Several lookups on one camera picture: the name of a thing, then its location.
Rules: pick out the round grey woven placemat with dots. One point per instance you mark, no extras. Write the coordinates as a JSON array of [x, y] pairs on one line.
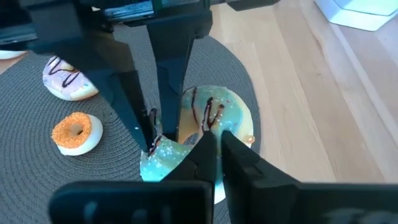
[[37, 174]]

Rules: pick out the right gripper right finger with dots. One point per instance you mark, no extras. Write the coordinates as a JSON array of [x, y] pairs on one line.
[[280, 202]]

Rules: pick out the large pink iced donut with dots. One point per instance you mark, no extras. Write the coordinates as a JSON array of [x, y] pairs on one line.
[[68, 88]]

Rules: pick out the white angular plant pot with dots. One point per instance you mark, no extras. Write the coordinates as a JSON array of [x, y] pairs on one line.
[[357, 15]]

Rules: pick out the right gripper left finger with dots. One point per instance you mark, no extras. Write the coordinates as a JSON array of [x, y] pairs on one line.
[[140, 202]]

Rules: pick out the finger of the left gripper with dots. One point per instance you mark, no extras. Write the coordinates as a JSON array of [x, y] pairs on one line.
[[124, 99], [171, 87]]

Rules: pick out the small orange sprinkled donut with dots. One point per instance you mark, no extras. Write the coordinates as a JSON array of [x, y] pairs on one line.
[[62, 137]]

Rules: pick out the large green iced donut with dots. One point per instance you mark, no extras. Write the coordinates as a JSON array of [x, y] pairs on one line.
[[230, 112]]

